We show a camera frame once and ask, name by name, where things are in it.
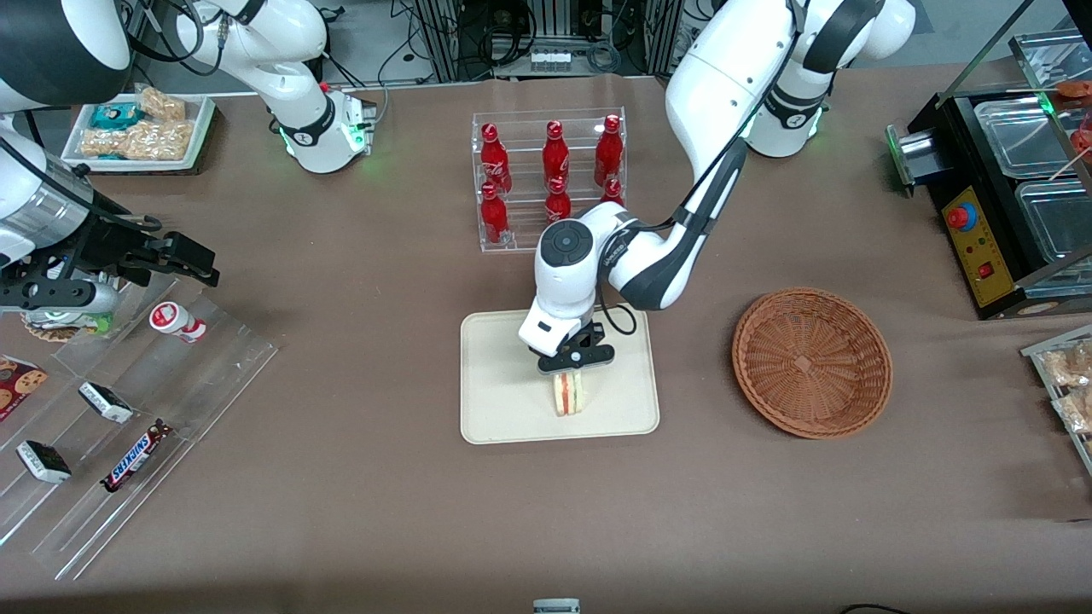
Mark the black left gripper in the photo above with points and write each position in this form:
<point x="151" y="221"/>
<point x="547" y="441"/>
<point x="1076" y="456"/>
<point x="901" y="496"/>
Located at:
<point x="584" y="339"/>

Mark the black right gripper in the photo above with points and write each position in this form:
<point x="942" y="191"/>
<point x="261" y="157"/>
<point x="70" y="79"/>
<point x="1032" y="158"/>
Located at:
<point x="109" y="241"/>

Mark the triangular sandwich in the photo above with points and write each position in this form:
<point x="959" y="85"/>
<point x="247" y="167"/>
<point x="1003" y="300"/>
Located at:
<point x="568" y="396"/>

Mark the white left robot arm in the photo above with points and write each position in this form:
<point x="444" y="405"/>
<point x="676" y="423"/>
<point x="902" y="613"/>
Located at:
<point x="725" y="77"/>

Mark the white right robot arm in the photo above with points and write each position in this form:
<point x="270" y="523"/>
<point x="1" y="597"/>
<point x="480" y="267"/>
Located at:
<point x="290" y="34"/>

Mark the cream plastic tray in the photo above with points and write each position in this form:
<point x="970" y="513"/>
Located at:
<point x="503" y="384"/>

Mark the white snack tray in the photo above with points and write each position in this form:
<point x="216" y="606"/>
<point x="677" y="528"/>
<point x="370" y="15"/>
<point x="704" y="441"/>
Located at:
<point x="200" y="128"/>

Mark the brown wicker basket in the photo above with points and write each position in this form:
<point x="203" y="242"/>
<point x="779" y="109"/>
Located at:
<point x="810" y="362"/>

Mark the grey bread tray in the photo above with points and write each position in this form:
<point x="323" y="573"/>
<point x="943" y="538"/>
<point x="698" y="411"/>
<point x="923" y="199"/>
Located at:
<point x="1036" y="358"/>

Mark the white red yogurt bottle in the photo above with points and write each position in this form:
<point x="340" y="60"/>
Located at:
<point x="175" y="321"/>

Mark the clear acrylic stepped display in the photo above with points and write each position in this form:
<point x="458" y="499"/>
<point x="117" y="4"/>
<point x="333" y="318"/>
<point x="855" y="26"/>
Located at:
<point x="196" y="375"/>

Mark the green white snack cup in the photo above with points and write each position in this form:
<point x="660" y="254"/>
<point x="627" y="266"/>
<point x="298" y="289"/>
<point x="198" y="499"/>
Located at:
<point x="81" y="323"/>

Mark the large peanut cracker bag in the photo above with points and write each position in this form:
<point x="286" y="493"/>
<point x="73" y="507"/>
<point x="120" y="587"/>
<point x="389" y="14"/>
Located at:
<point x="141" y="141"/>

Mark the clear acrylic bottle rack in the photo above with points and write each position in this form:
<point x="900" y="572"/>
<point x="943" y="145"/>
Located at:
<point x="525" y="239"/>

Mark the small rice cracker bag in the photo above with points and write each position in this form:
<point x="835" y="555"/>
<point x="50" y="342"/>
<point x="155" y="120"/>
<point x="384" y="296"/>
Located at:
<point x="162" y="104"/>

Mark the teal snack packet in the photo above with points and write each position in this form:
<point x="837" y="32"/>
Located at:
<point x="115" y="115"/>

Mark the small black white snack pack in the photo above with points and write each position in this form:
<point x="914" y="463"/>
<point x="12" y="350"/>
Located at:
<point x="43" y="461"/>
<point x="106" y="402"/>

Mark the red cola bottle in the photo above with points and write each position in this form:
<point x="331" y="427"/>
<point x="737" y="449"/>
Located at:
<point x="558" y="203"/>
<point x="493" y="217"/>
<point x="494" y="162"/>
<point x="611" y="192"/>
<point x="608" y="153"/>
<point x="555" y="158"/>

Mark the Snickers chocolate bar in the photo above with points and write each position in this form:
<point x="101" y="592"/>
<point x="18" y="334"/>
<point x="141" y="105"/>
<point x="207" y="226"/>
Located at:
<point x="136" y="456"/>

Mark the red cookie package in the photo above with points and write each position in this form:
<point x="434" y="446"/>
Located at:
<point x="17" y="388"/>

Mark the grey white device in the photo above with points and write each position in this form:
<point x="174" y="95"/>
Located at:
<point x="556" y="606"/>

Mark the white power strip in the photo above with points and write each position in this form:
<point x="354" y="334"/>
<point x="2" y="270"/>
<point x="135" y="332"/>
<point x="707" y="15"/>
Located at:
<point x="550" y="61"/>

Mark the black food warmer machine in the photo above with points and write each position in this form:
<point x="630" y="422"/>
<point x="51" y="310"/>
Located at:
<point x="981" y="247"/>

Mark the wrapped bread pack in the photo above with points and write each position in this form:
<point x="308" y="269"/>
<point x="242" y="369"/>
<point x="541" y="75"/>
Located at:
<point x="1071" y="365"/>
<point x="1077" y="411"/>

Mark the steel food pan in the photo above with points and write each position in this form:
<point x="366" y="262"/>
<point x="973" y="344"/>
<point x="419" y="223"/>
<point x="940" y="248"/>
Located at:
<point x="1062" y="222"/>
<point x="1019" y="136"/>

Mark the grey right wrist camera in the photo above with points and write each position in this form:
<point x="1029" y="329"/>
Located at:
<point x="68" y="296"/>

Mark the aluminium equipment frame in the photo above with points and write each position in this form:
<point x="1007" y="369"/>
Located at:
<point x="444" y="43"/>

